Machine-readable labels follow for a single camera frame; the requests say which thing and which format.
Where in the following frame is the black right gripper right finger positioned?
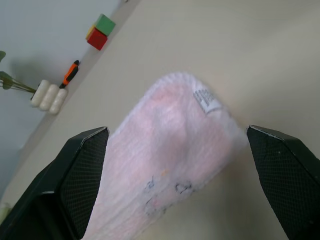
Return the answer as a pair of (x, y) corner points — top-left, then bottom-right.
(245, 124), (320, 240)

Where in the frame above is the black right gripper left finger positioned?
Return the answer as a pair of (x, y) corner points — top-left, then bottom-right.
(0, 126), (110, 240)

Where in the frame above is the pink and white towel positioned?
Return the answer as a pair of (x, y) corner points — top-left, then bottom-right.
(80, 71), (249, 240)

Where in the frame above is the white ribbed vase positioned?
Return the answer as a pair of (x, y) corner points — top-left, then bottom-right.
(30, 79), (69, 116)

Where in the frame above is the orange and black utility knife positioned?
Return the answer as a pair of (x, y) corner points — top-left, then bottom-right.
(59, 59), (80, 89)

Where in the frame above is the green plant sprig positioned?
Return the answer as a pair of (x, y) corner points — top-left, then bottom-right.
(0, 50), (37, 94)

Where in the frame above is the red cube block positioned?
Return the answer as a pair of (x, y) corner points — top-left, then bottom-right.
(87, 27), (109, 51)

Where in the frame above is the yellow cube block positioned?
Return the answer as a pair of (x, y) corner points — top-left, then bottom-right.
(85, 23), (97, 40)

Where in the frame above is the green cube block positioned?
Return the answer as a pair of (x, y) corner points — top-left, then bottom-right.
(94, 13), (117, 37)

